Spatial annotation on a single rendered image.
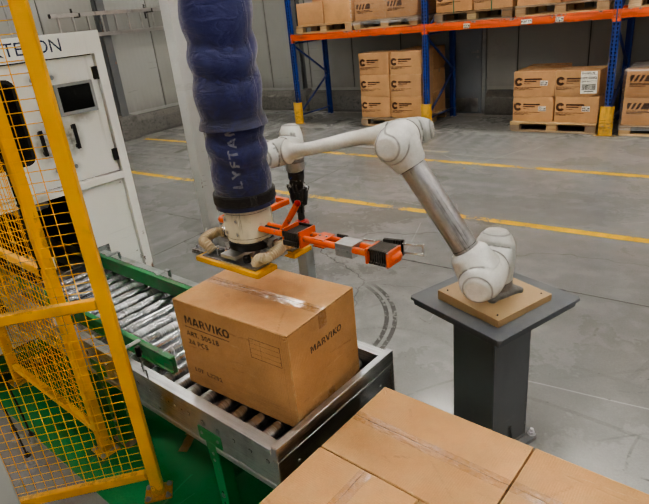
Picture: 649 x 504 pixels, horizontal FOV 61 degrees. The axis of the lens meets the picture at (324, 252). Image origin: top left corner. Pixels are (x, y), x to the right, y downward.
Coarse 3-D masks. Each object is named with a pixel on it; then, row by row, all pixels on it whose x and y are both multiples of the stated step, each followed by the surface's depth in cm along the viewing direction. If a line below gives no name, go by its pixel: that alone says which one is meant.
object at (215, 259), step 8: (224, 248) 208; (200, 256) 210; (208, 256) 208; (216, 256) 208; (248, 256) 198; (216, 264) 204; (224, 264) 201; (232, 264) 200; (240, 264) 199; (248, 264) 198; (264, 264) 197; (272, 264) 197; (240, 272) 196; (248, 272) 193; (256, 272) 192; (264, 272) 193
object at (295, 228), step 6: (294, 222) 194; (300, 222) 195; (282, 228) 190; (288, 228) 191; (294, 228) 192; (300, 228) 192; (306, 228) 188; (312, 228) 190; (282, 234) 189; (288, 234) 187; (294, 234) 185; (300, 234) 185; (306, 234) 188; (288, 240) 189; (294, 240) 188; (300, 240) 186; (294, 246) 187; (300, 246) 187
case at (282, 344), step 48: (192, 288) 227; (240, 288) 223; (288, 288) 218; (336, 288) 214; (192, 336) 222; (240, 336) 202; (288, 336) 187; (336, 336) 211; (240, 384) 214; (288, 384) 195; (336, 384) 216
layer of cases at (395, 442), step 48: (336, 432) 199; (384, 432) 197; (432, 432) 195; (480, 432) 193; (288, 480) 181; (336, 480) 179; (384, 480) 178; (432, 480) 175; (480, 480) 173; (528, 480) 172; (576, 480) 170
